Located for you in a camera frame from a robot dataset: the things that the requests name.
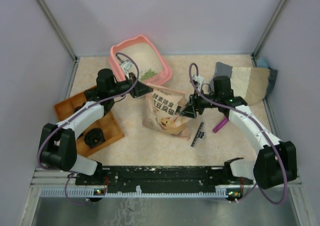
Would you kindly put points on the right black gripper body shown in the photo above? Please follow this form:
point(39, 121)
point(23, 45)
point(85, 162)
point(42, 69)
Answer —
point(201, 103)

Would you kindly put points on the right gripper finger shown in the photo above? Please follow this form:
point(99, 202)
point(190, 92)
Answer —
point(183, 102)
point(188, 111)

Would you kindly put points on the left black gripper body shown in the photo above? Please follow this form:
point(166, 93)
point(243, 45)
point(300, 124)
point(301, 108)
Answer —
point(132, 79)

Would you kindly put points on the beige cat litter bag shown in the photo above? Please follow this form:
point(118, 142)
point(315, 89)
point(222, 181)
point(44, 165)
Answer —
point(160, 114)

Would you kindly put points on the purple plastic scoop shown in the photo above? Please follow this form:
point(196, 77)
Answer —
point(220, 125)

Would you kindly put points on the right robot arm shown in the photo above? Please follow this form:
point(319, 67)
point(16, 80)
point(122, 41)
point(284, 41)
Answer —
point(276, 160)

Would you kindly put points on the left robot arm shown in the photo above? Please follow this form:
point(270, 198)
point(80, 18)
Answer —
point(57, 149)

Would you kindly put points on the green litter pellets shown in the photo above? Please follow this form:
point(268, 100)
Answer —
point(147, 74)

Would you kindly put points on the pink litter box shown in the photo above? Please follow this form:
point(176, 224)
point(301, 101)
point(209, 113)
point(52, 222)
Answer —
point(141, 50)

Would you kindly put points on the orange compartment tray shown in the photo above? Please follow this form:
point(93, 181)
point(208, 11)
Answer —
point(108, 124)

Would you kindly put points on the grey beige folded cloth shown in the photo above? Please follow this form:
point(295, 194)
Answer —
point(253, 84)

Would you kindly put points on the black part front tray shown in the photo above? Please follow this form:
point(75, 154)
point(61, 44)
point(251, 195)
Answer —
point(94, 138)

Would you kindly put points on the blue cloth in corner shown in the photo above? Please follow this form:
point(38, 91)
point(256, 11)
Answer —
point(263, 63)

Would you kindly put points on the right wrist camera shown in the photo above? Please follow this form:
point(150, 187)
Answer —
point(198, 81)

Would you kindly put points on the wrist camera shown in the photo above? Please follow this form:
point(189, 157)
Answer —
point(198, 81)
point(126, 66)

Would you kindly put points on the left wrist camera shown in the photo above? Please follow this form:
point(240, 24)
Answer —
point(126, 66)

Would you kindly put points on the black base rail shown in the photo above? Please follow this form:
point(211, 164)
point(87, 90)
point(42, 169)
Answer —
point(159, 179)

